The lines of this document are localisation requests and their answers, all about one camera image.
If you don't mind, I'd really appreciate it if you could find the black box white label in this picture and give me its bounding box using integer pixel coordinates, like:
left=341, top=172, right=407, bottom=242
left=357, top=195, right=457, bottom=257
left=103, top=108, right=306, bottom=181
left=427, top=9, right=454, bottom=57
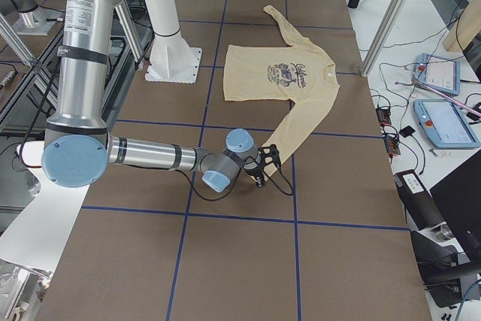
left=394, top=170, right=446, bottom=230

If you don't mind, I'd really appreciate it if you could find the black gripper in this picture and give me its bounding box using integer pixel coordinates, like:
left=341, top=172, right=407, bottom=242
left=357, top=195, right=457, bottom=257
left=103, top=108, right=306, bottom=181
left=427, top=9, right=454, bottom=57
left=244, top=160, right=266, bottom=187

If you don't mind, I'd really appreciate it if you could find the brown table mat blue grid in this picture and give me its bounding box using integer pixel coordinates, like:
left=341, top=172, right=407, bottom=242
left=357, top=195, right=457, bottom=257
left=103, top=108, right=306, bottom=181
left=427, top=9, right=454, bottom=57
left=38, top=0, right=431, bottom=320

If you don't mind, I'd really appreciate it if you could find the upper blue teach pendant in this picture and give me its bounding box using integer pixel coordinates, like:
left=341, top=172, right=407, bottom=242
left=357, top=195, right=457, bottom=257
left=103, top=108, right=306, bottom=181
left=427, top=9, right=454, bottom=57
left=414, top=53, right=461, bottom=95

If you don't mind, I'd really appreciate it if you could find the yellow long sleeve shirt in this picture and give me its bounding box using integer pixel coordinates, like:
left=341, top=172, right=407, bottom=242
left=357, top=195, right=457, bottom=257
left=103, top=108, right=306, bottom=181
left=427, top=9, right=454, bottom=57
left=223, top=5, right=340, bottom=162

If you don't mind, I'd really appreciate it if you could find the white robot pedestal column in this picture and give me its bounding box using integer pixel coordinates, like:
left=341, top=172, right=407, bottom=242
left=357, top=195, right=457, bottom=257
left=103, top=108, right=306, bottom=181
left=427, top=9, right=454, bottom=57
left=144, top=0, right=202, bottom=84

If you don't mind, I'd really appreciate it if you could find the orange black usb hub upper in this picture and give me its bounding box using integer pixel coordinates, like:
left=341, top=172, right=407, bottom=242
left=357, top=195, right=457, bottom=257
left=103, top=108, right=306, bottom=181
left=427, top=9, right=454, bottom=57
left=376, top=108, right=392, bottom=126

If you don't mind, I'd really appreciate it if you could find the blue teach pendant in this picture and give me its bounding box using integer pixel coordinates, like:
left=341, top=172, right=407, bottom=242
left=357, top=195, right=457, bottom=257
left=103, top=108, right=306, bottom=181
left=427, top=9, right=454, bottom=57
left=413, top=99, right=480, bottom=150
left=414, top=53, right=461, bottom=95

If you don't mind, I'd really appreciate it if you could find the aluminium frame post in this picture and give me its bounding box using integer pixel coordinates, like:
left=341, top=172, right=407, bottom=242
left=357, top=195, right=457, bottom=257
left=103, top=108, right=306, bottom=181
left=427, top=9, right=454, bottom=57
left=359, top=0, right=407, bottom=77

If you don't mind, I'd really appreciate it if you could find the orange black usb hub lower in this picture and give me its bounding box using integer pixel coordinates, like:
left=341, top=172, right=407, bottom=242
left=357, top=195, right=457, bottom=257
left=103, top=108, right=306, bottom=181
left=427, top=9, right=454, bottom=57
left=383, top=135, right=401, bottom=159

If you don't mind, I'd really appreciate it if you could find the black monitor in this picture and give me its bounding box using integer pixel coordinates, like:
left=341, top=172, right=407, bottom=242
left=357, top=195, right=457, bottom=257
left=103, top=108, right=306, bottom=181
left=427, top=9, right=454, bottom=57
left=430, top=152, right=481, bottom=261

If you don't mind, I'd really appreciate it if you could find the orange black usb hub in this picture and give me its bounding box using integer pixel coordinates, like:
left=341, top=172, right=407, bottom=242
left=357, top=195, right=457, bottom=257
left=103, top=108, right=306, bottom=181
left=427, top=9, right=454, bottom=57
left=383, top=135, right=401, bottom=159
left=376, top=108, right=392, bottom=126

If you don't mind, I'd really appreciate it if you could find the lower blue teach pendant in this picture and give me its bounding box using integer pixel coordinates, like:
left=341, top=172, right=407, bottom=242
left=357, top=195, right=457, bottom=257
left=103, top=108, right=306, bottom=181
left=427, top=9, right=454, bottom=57
left=413, top=99, right=480, bottom=150

